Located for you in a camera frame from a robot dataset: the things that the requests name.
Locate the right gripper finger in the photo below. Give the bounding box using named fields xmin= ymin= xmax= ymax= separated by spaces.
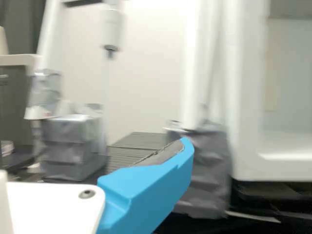
xmin=96 ymin=136 xmax=195 ymax=234

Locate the white incubator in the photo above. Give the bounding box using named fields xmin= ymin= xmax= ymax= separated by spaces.
xmin=219 ymin=0 xmax=312 ymax=184

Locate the white pipette stand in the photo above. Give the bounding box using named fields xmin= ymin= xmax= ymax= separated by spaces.
xmin=24 ymin=0 xmax=232 ymax=219

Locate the cream microscope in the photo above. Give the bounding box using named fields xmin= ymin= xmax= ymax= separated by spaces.
xmin=0 ymin=25 xmax=43 ymax=171

